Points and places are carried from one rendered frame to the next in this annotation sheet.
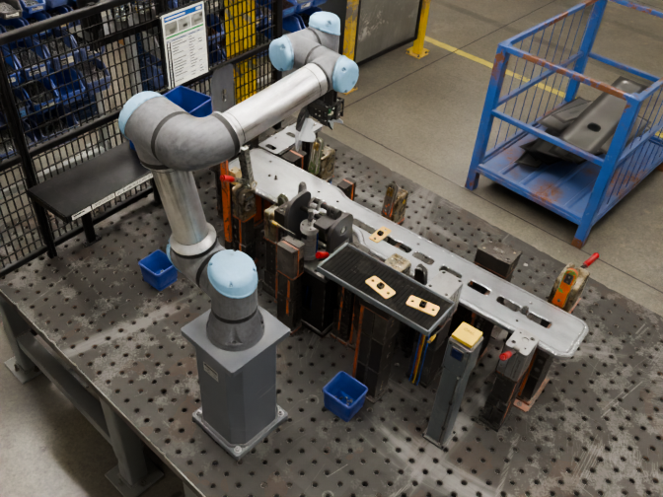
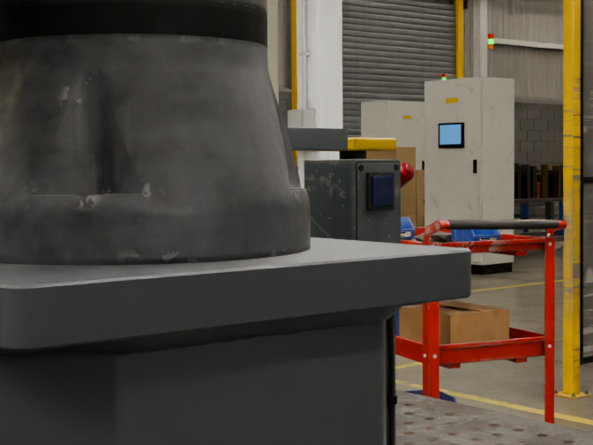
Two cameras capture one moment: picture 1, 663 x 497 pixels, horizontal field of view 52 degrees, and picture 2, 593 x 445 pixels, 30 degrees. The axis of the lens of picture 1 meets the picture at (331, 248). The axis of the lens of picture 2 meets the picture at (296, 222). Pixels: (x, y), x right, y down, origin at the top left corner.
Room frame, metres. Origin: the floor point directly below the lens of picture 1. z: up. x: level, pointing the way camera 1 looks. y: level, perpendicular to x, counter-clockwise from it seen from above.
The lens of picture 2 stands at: (1.01, 0.68, 1.14)
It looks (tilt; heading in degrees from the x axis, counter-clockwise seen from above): 3 degrees down; 282
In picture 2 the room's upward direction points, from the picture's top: 1 degrees counter-clockwise
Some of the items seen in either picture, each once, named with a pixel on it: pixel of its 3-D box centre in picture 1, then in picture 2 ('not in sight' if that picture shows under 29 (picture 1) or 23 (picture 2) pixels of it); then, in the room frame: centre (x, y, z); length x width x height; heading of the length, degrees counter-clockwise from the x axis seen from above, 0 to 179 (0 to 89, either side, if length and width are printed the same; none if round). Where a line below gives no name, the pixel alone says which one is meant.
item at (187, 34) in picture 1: (184, 44); not in sight; (2.40, 0.62, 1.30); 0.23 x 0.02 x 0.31; 145
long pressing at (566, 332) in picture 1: (386, 237); not in sight; (1.72, -0.18, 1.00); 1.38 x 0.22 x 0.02; 55
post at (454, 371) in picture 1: (451, 390); (354, 388); (1.17, -0.36, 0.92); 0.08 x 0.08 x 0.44; 55
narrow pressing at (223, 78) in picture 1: (224, 110); not in sight; (2.16, 0.43, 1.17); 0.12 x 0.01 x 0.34; 145
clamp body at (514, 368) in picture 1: (507, 381); not in sight; (1.25, -0.54, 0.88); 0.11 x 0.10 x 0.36; 145
